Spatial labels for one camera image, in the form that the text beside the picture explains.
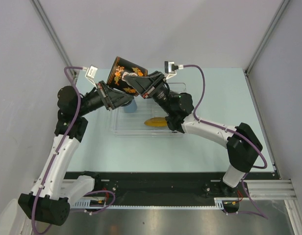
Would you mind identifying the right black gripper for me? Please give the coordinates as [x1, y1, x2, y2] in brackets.
[123, 71, 174, 115]

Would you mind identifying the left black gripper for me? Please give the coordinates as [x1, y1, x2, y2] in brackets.
[76, 80, 134, 117]

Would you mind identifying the light blue plastic cup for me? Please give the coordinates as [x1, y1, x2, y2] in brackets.
[123, 99, 137, 114]

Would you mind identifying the red interior dark mug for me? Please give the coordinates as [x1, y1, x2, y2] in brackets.
[106, 56, 148, 96]

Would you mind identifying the clear plastic dish rack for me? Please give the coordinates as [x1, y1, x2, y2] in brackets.
[111, 96, 182, 137]

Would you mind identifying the yellow brown round saucer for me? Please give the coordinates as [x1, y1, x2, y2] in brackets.
[144, 117, 167, 127]

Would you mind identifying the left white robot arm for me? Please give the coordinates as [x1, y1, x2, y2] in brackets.
[18, 81, 134, 226]

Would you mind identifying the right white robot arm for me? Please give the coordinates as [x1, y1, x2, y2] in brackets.
[123, 71, 263, 196]

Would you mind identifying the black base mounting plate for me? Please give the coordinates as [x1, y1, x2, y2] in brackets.
[65, 170, 281, 213]

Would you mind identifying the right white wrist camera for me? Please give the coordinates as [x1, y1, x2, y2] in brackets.
[164, 61, 184, 80]

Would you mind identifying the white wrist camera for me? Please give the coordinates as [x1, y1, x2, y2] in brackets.
[82, 65, 98, 87]
[164, 61, 184, 80]

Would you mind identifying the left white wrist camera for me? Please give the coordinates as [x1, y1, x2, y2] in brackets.
[82, 65, 98, 87]

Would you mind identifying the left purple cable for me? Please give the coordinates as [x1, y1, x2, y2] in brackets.
[31, 66, 116, 233]

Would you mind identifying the purple cable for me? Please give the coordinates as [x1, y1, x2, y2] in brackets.
[31, 66, 116, 233]
[177, 64, 268, 218]

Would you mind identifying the light blue cable duct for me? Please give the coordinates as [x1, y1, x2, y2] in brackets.
[71, 198, 224, 211]

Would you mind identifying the left aluminium frame post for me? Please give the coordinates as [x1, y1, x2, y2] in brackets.
[29, 0, 72, 66]

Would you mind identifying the aluminium frame post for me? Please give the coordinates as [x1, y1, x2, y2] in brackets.
[244, 0, 292, 74]
[29, 0, 72, 66]

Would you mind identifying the right aluminium frame post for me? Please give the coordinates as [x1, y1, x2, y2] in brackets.
[244, 0, 292, 74]

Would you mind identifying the aluminium front rail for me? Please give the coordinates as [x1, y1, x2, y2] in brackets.
[28, 178, 299, 199]

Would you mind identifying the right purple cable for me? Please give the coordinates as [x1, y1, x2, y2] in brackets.
[177, 64, 268, 218]

